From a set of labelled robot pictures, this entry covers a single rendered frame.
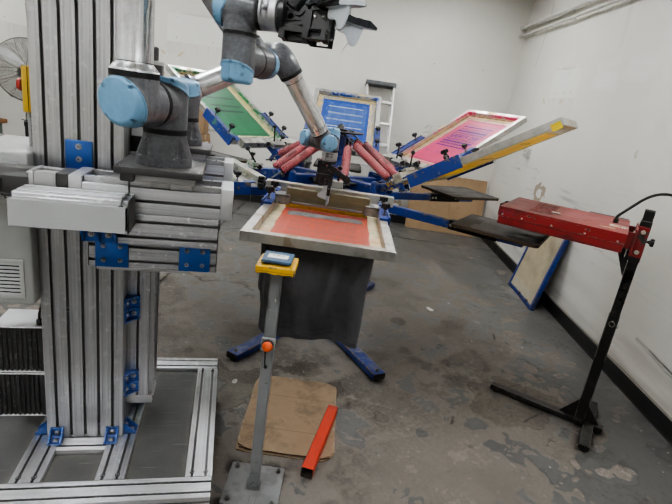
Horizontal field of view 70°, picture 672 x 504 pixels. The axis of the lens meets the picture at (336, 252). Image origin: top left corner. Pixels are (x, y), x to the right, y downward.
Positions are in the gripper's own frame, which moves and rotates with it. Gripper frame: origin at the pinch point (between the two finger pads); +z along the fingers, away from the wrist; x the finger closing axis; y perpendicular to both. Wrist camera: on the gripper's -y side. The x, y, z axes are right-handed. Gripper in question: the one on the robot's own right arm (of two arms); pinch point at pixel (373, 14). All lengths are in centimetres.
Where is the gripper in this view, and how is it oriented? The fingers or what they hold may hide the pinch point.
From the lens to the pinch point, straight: 113.1
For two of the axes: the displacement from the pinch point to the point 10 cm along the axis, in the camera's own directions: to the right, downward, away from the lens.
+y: -1.7, 9.7, 1.7
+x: -2.2, 1.3, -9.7
